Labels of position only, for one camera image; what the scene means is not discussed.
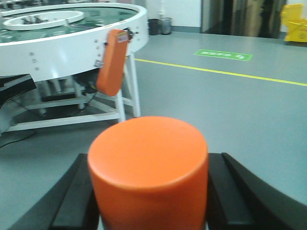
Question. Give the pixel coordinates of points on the round green conveyor table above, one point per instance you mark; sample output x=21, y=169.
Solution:
x=50, y=57

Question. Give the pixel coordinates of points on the green floor sign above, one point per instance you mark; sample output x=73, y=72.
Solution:
x=224, y=54

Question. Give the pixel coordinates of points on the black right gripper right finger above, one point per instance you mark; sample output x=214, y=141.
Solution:
x=240, y=200

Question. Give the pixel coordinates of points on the mesh waste basket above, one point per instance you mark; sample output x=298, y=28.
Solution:
x=166, y=25

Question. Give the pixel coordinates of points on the grey trash bin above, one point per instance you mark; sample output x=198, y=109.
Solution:
x=153, y=26

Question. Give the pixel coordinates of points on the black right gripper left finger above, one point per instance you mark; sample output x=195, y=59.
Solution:
x=69, y=205

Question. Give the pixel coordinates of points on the orange cylindrical capacitor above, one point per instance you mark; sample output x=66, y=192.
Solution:
x=150, y=173

